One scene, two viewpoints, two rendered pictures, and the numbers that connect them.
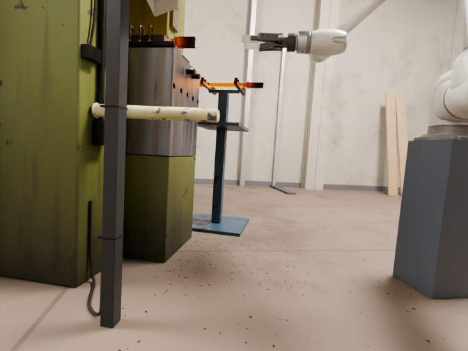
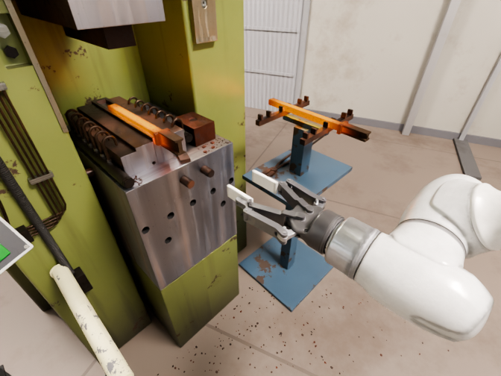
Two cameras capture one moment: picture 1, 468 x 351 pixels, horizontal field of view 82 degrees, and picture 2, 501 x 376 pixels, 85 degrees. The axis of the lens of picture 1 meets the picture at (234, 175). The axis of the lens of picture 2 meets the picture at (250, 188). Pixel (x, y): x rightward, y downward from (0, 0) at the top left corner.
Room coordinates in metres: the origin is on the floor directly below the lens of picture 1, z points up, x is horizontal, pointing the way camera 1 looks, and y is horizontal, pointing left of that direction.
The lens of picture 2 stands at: (0.88, -0.30, 1.35)
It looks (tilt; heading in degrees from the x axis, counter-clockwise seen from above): 38 degrees down; 35
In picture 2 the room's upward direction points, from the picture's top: straight up
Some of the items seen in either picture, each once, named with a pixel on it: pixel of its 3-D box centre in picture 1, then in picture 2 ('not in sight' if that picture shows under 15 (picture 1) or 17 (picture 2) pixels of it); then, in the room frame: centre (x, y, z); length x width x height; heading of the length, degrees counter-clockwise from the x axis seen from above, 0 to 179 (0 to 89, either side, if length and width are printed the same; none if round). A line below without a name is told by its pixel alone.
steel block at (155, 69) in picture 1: (133, 108); (153, 185); (1.38, 0.53, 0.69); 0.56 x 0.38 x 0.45; 81
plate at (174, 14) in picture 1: (174, 13); (203, 11); (1.62, 0.40, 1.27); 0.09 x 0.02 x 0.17; 171
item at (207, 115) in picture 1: (154, 113); (86, 317); (0.93, 0.28, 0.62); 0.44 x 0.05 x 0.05; 81
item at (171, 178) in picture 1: (130, 198); (172, 257); (1.38, 0.53, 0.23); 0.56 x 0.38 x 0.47; 81
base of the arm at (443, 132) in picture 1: (446, 134); not in sight; (1.11, -0.85, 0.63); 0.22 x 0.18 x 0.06; 11
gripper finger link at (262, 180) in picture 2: (251, 45); (264, 181); (1.29, -0.05, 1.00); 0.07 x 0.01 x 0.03; 81
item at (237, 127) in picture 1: (221, 126); (298, 172); (1.82, 0.10, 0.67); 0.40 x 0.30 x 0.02; 169
